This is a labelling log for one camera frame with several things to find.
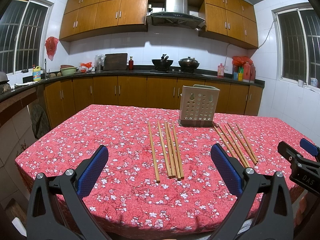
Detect lower wooden kitchen cabinets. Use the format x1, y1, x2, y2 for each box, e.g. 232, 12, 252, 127
44, 75, 263, 128

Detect red bags and containers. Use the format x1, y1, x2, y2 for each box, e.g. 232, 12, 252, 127
232, 56, 256, 83

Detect red floral tablecloth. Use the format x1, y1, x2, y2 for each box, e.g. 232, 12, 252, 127
15, 103, 316, 234

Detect right barred window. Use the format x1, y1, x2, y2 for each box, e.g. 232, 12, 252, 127
276, 7, 320, 88

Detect barred window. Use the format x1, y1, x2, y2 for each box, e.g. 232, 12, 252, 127
0, 0, 49, 74
276, 7, 320, 88

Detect pink bottle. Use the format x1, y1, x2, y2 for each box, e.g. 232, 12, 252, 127
217, 63, 225, 78

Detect beige perforated utensil holder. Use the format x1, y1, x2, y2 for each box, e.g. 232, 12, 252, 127
178, 85, 220, 127

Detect black countertop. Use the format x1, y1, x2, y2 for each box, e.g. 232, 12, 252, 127
1, 65, 251, 102

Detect yellow detergent bottle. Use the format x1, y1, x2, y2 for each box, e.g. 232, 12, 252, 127
33, 65, 41, 82

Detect green basin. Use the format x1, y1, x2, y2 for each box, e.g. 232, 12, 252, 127
60, 67, 77, 76

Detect red and white plastic bag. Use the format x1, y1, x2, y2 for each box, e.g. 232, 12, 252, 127
78, 62, 95, 73

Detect black lidded pot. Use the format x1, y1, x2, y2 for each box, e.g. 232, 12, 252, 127
178, 57, 200, 73

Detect dark cutting board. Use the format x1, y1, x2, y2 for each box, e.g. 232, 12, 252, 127
103, 53, 127, 71

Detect red sauce bottle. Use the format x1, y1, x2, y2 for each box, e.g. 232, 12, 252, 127
129, 56, 134, 70

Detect red plastic bag hanging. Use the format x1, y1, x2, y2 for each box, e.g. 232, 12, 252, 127
45, 36, 59, 61

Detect black wok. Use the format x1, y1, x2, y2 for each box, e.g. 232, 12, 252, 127
152, 54, 174, 72

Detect left barred window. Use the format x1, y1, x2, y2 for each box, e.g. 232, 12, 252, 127
0, 0, 49, 74

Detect steel range hood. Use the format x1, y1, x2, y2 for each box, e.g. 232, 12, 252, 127
146, 0, 205, 30

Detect upper wooden wall cabinets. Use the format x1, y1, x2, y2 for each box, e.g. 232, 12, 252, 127
60, 0, 258, 49

